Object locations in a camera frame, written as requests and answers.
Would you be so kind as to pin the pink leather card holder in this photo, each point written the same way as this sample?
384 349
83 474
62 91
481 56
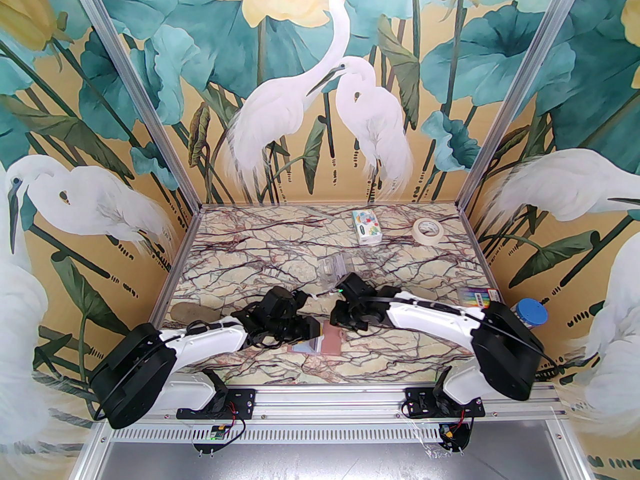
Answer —
332 340

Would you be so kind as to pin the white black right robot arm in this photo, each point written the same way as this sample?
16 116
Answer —
435 318

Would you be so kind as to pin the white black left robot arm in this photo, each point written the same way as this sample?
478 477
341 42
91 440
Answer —
210 340

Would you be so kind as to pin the clear acrylic card stand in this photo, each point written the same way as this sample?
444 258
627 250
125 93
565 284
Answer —
334 268

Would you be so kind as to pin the printed tissue pack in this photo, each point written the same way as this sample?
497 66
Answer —
366 227

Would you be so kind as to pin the beige masking tape roll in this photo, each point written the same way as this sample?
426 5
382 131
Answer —
428 238

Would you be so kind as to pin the perforated metal strip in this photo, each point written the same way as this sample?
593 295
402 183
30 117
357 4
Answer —
325 434

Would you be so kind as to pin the coloured marker pack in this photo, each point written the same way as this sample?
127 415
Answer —
477 298

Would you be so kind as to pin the small green circuit board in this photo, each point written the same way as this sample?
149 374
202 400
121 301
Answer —
217 433

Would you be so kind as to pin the grey metal sheet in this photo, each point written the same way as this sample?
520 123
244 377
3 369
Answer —
325 463

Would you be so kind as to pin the yellow power connector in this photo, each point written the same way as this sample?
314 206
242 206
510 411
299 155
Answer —
448 433

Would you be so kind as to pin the pencil tube with blue lid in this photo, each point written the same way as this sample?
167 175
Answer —
531 313

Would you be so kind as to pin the aluminium frame rail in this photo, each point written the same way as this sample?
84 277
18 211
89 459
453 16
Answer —
325 400

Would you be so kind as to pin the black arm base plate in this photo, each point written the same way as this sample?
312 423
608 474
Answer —
419 403
241 400

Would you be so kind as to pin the aluminium frame post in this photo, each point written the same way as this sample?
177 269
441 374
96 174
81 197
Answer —
516 83
135 84

